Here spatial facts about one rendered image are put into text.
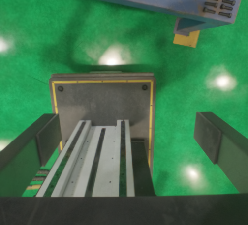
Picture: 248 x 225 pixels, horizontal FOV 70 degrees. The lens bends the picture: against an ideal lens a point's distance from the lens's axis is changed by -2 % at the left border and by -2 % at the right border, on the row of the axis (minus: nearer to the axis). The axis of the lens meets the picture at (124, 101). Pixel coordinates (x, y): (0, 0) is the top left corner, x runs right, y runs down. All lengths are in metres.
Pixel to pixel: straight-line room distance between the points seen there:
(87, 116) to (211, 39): 1.12
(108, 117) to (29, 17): 0.96
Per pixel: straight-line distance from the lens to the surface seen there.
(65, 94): 1.25
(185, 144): 1.80
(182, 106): 1.63
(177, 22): 1.53
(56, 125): 0.16
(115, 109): 1.22
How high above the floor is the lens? 1.47
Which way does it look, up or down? 73 degrees down
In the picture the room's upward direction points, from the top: 179 degrees clockwise
